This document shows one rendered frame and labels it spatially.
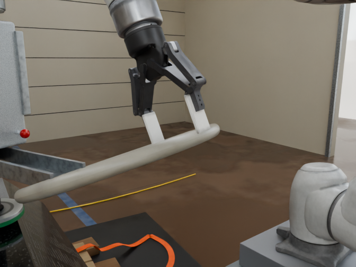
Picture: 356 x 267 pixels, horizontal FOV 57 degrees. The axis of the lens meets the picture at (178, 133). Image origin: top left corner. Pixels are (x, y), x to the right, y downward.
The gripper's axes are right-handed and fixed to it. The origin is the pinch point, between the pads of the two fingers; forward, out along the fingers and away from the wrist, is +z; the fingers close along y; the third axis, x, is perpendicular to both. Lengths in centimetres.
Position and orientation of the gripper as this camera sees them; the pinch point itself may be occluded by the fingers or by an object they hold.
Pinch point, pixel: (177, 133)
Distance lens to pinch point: 62.2
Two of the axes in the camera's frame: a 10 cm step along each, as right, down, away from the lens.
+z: 3.3, 9.4, 0.1
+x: -7.2, 2.6, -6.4
